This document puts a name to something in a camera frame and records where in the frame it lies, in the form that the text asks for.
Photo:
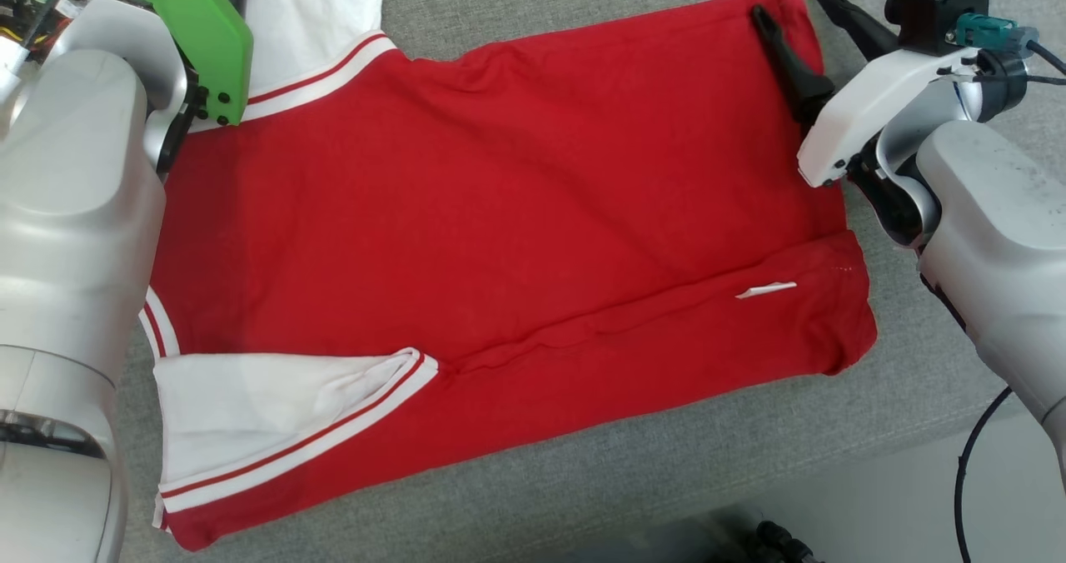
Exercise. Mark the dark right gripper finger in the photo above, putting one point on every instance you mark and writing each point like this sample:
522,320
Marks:
858,22
795,72

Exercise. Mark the red white-sleeved jersey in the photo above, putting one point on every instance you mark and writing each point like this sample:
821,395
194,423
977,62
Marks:
500,213

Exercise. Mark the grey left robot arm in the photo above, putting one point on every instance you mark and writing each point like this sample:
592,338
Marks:
75,213

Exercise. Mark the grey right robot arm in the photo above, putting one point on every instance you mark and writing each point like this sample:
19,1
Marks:
999,238

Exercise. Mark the black robot base fitting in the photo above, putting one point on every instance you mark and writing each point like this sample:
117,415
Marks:
783,542

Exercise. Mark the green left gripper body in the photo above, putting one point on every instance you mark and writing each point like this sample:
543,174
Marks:
208,38

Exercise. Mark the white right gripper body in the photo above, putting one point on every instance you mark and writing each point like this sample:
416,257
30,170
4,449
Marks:
866,105

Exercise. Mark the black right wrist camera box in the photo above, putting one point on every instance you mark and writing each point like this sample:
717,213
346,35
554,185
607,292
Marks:
929,9

